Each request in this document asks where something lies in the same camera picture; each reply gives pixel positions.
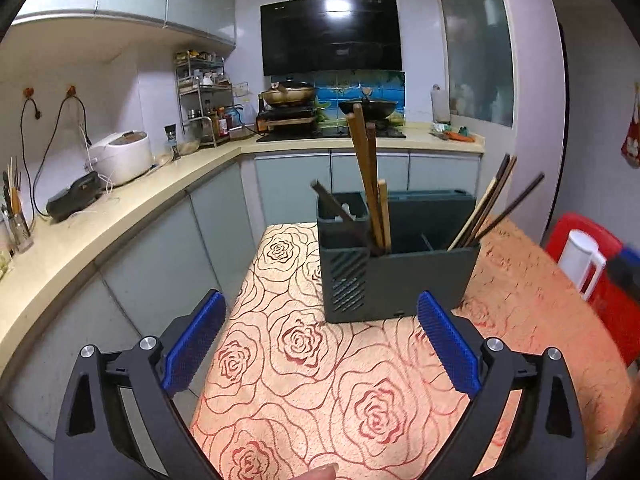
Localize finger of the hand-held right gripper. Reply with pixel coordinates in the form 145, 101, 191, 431
606, 245, 640, 292

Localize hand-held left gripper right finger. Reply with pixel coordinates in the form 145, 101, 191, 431
417, 290, 587, 480

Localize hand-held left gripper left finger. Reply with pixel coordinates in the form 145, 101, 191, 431
52, 289, 227, 480

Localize dark grey utensil holder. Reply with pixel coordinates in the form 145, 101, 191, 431
316, 189, 482, 324

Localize bunch of wooden chopsticks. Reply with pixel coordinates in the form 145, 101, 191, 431
310, 102, 546, 257

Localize person's left hand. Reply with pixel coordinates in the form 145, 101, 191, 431
290, 464, 340, 480

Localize white plastic jug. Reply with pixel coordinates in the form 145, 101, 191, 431
556, 230, 607, 301

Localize red plastic stool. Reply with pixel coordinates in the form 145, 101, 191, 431
545, 212, 640, 366

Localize grey lower kitchen cabinets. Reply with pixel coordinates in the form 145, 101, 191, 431
0, 147, 483, 480

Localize orange rose pattern tablecloth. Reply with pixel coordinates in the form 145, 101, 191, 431
190, 217, 633, 480

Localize red hanging ornament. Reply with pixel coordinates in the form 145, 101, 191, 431
621, 82, 640, 168

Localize black countertop appliance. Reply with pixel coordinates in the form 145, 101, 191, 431
46, 171, 101, 222

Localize glass bowl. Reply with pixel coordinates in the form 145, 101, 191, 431
176, 132, 201, 157

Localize white rice cooker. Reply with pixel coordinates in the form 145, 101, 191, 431
89, 131, 152, 187

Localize metal cup with kitchen tools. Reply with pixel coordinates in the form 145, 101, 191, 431
0, 156, 35, 253

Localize cutting board with vegetables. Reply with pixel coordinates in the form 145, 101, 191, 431
429, 125, 476, 142

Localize row of sauce bottles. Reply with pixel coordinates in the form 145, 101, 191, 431
202, 102, 243, 138

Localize white paper towel roll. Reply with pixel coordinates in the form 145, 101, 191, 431
431, 85, 451, 123

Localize black portable cooker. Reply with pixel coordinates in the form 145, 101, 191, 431
256, 105, 318, 133

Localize black gas hob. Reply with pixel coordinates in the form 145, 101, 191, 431
256, 125, 407, 142

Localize black wok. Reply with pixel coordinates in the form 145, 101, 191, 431
339, 87, 399, 120

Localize metal spice rack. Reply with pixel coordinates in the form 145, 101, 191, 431
175, 50, 233, 148

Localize frosted glass panel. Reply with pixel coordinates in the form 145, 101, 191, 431
436, 0, 515, 128

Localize brass wok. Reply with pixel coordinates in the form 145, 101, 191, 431
260, 79, 319, 107

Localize blue sea tile picture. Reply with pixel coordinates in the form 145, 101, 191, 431
314, 70, 406, 126

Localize black steel range hood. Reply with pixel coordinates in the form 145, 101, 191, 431
260, 0, 404, 77

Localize white power cable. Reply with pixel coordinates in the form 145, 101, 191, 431
77, 125, 121, 216

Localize black hanging power cable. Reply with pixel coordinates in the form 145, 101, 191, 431
32, 95, 93, 216
20, 97, 51, 218

